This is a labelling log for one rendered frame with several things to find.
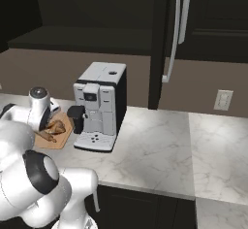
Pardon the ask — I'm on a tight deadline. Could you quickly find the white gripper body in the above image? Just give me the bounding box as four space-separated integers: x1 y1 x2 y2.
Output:
48 98 62 116

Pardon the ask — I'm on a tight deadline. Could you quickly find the wooden cutting board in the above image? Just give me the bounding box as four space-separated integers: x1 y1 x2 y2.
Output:
32 110 76 150

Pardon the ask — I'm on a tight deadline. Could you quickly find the dark upper cabinet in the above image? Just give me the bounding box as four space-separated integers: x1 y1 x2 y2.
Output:
0 0 154 56

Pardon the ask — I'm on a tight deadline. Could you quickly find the dark cabinet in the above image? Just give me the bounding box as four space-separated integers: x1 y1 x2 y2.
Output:
84 183 199 229
0 0 154 56

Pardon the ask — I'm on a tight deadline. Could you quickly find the dark lower cabinet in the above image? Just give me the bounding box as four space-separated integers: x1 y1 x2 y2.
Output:
84 183 199 229

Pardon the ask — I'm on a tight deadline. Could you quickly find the dark panelled cabinet door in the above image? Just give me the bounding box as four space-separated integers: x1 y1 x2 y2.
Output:
167 0 248 64

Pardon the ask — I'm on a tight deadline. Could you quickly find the white and black coffee machine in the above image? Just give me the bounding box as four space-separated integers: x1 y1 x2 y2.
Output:
66 61 128 153

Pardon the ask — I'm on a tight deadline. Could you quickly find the long white cabinet handle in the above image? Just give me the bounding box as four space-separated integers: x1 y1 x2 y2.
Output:
161 0 182 84

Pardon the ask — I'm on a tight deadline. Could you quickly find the short white cabinet handle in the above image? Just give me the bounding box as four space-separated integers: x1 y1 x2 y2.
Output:
177 0 194 46

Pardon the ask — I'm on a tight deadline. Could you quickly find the white wall outlet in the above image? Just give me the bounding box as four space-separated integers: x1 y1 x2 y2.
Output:
213 89 234 112

